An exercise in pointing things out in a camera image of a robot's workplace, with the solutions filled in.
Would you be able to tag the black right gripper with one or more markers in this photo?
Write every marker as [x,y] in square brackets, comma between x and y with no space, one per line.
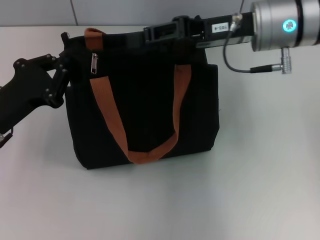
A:
[212,35]

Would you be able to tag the silver zipper pull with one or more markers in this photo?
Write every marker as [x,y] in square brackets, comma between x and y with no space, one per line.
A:
[94,63]

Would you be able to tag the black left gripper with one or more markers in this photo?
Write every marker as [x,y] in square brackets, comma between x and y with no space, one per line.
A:
[22,95]

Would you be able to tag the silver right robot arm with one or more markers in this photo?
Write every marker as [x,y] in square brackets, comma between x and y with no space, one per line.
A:
[275,25]

